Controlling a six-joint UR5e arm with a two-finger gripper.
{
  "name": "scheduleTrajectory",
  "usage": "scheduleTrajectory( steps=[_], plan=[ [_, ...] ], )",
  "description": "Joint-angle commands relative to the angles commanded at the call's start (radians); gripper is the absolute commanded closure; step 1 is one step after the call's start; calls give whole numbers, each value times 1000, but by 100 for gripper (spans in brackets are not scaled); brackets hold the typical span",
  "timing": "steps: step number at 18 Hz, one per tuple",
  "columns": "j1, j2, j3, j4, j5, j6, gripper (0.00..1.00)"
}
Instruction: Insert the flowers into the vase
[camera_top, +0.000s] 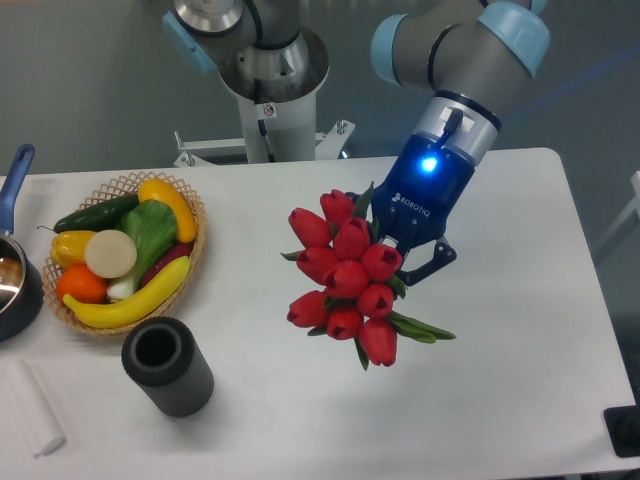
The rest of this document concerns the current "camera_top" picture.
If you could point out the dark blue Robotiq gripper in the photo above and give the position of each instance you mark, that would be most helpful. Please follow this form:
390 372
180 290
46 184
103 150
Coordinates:
412 204

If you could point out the red tulip bouquet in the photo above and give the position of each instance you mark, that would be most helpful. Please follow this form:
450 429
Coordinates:
357 278

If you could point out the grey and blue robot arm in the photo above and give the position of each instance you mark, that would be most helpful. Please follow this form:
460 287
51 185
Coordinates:
475 57

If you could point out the dark grey ribbed vase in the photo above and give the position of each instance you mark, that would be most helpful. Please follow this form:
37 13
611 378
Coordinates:
162 357

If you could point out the dark red chili pepper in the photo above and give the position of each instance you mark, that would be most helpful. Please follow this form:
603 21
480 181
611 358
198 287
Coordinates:
176 251

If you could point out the yellow squash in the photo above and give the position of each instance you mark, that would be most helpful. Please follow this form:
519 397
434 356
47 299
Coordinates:
160 190

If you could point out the green leafy cabbage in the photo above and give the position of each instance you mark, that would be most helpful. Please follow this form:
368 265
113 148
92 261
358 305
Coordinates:
152 226

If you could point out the yellow banana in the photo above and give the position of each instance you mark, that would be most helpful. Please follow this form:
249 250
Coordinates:
137 306

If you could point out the beige round onion slice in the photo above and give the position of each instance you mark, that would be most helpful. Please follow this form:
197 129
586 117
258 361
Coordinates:
110 254

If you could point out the green cucumber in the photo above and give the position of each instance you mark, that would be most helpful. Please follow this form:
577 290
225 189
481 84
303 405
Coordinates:
98 217

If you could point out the black device at table edge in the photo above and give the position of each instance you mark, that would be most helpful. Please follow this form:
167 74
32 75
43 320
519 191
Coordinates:
623 428

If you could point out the orange fruit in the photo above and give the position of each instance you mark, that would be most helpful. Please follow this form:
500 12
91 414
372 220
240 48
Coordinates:
82 284

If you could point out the yellow bell pepper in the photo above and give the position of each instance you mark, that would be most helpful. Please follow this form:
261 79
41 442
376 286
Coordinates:
68 248

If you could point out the white foam roll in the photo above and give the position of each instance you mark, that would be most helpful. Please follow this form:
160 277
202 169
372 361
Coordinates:
30 408

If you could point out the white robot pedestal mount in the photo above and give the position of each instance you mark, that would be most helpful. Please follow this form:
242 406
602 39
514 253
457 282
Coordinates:
271 132

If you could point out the white chair frame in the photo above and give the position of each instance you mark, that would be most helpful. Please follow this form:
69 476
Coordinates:
625 222

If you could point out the dark pot with blue handle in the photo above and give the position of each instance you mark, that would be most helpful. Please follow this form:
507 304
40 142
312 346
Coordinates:
21 285

